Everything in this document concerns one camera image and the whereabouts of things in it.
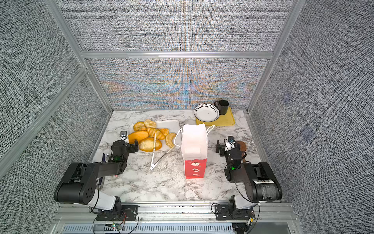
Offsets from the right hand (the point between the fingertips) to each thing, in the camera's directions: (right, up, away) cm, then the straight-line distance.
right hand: (226, 137), depth 90 cm
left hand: (-61, -1, +3) cm, 61 cm away
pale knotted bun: (-52, +8, +16) cm, 55 cm away
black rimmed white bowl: (-9, +17, +28) cm, 34 cm away
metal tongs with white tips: (-46, -17, -2) cm, 49 cm away
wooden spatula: (+13, -8, +8) cm, 17 cm away
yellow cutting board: (+7, +11, +25) cm, 28 cm away
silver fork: (-75, -14, +3) cm, 77 cm away
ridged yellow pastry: (-42, +2, +8) cm, 43 cm away
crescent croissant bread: (-36, -3, +9) cm, 38 cm away
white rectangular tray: (-34, +6, +21) cm, 41 cm away
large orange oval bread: (-58, 0, +8) cm, 59 cm away
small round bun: (-59, +6, +17) cm, 62 cm away
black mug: (+4, +22, +24) cm, 33 cm away
